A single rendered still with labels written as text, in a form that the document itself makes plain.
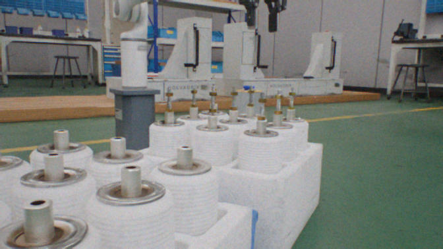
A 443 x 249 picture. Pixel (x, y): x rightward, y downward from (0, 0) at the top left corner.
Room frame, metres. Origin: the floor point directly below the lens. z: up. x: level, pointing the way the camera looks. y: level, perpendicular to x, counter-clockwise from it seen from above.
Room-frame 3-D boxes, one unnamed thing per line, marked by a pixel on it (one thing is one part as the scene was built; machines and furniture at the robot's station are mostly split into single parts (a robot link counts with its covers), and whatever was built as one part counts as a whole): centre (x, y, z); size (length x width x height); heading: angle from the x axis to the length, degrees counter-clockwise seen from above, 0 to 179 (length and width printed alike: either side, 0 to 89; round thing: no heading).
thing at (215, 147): (0.83, 0.02, 0.16); 0.10 x 0.10 x 0.18
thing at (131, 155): (0.55, 0.15, 0.25); 0.08 x 0.08 x 0.01
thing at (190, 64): (3.32, 0.54, 0.45); 0.82 x 0.57 x 0.74; 125
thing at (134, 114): (1.37, 0.32, 0.15); 0.15 x 0.15 x 0.30; 35
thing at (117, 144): (0.55, 0.15, 0.26); 0.02 x 0.02 x 0.03
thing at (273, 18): (0.80, -0.11, 0.48); 0.02 x 0.01 x 0.04; 46
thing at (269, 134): (0.77, -0.09, 0.25); 0.08 x 0.08 x 0.01
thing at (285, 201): (0.93, -0.04, 0.09); 0.39 x 0.39 x 0.18; 64
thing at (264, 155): (0.77, -0.09, 0.16); 0.10 x 0.10 x 0.18
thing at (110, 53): (6.44, 1.90, 0.35); 0.59 x 0.47 x 0.69; 35
